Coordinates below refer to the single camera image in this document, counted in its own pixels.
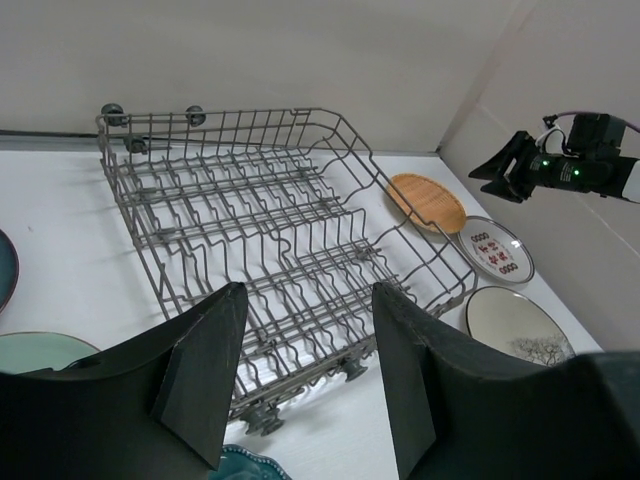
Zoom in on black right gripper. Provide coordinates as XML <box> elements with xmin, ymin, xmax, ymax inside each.
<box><xmin>468</xmin><ymin>113</ymin><xmax>639</xmax><ymax>203</ymax></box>

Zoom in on light green plate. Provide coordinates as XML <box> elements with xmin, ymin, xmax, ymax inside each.
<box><xmin>0</xmin><ymin>332</ymin><xmax>99</xmax><ymax>374</ymax></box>

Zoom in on white plate red characters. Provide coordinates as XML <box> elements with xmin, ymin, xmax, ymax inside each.
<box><xmin>455</xmin><ymin>215</ymin><xmax>535</xmax><ymax>285</ymax></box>

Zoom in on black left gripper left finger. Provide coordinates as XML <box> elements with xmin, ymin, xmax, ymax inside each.
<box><xmin>1</xmin><ymin>282</ymin><xmax>248</xmax><ymax>479</ymax></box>

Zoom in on grey wire dish rack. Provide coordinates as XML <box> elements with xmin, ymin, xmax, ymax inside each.
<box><xmin>96</xmin><ymin>103</ymin><xmax>478</xmax><ymax>436</ymax></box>

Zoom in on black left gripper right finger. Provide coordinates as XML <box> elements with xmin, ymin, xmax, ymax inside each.
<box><xmin>372</xmin><ymin>282</ymin><xmax>639</xmax><ymax>479</ymax></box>

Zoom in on cream plate tree drawing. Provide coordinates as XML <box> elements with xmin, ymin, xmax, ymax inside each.
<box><xmin>465</xmin><ymin>286</ymin><xmax>575</xmax><ymax>367</ymax></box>

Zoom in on teal scalloped plate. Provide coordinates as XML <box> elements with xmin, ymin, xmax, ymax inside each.
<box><xmin>210</xmin><ymin>444</ymin><xmax>292</xmax><ymax>480</ymax></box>

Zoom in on dark teal glazed plate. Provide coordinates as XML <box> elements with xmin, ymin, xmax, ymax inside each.
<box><xmin>0</xmin><ymin>230</ymin><xmax>19</xmax><ymax>311</ymax></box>

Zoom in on woven-pattern orange plate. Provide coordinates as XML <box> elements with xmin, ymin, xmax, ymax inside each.
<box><xmin>387</xmin><ymin>173</ymin><xmax>467</xmax><ymax>234</ymax></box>

